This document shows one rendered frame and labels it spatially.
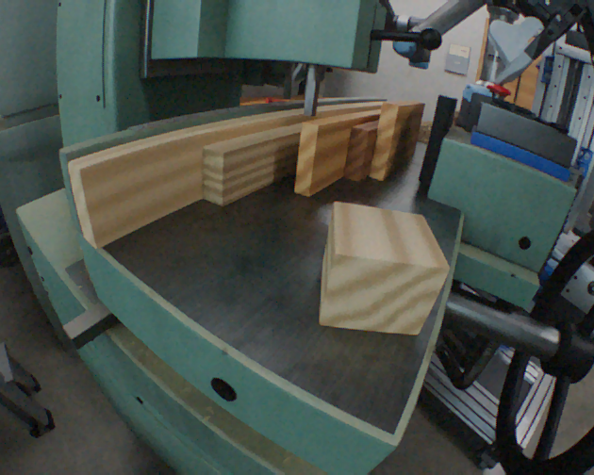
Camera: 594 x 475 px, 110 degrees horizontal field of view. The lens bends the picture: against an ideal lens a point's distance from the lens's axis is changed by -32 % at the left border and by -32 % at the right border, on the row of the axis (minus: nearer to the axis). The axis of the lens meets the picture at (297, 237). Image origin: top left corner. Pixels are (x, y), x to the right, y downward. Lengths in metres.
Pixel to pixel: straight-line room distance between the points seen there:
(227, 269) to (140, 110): 0.26
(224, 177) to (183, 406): 0.16
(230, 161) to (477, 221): 0.22
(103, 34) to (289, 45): 0.21
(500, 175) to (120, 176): 0.28
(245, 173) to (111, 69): 0.21
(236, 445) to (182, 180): 0.18
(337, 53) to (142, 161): 0.16
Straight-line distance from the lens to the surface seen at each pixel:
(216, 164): 0.21
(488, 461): 1.21
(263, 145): 0.24
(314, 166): 0.23
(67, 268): 0.37
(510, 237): 0.31
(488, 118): 0.29
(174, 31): 0.33
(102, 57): 0.38
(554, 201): 0.30
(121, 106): 0.37
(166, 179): 0.20
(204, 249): 0.17
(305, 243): 0.18
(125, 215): 0.19
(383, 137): 0.30
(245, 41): 0.31
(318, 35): 0.27
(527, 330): 0.33
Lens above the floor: 1.00
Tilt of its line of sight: 32 degrees down
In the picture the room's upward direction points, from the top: 7 degrees clockwise
